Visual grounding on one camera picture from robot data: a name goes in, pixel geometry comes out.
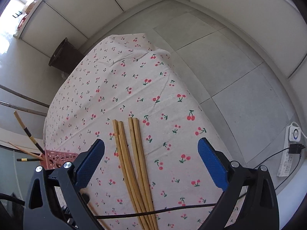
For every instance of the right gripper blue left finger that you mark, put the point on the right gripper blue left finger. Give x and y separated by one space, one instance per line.
86 163

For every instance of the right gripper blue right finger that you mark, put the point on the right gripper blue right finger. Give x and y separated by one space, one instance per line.
215 162

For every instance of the black chopstick gold band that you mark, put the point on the black chopstick gold band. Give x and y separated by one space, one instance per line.
25 129
27 159

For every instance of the pink lattice utensil holder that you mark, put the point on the pink lattice utensil holder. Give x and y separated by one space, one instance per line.
54 159

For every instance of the black power adapter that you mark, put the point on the black power adapter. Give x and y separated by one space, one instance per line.
296 148

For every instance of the white power strip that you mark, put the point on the white power strip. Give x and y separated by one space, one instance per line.
292 136

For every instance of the cherry print tablecloth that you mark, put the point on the cherry print tablecloth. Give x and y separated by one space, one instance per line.
126 76

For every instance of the dark brown waste bin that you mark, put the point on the dark brown waste bin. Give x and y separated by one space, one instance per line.
66 57

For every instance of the black-tipped metal mop handle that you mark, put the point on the black-tipped metal mop handle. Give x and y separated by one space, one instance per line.
23 96

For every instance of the blue-tipped metal mop handle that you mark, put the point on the blue-tipped metal mop handle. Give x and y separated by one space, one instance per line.
22 109

